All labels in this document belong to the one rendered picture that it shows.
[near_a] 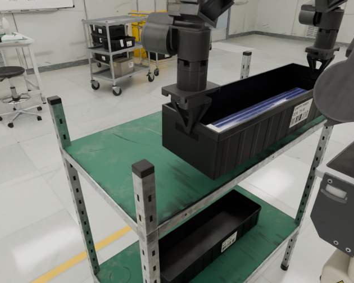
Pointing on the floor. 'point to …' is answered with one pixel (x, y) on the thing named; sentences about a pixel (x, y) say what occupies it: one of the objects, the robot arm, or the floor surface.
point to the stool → (2, 72)
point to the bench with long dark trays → (20, 64)
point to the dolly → (99, 32)
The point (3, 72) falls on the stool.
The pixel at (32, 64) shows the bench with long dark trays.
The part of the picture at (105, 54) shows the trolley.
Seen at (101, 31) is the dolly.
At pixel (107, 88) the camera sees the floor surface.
